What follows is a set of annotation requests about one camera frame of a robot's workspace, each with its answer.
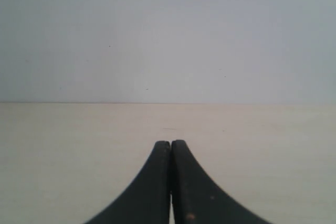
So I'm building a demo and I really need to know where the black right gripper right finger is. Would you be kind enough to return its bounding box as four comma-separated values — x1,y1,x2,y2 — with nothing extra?
171,140,268,224

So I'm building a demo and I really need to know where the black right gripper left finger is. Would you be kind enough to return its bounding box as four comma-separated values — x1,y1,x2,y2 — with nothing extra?
87,141,171,224

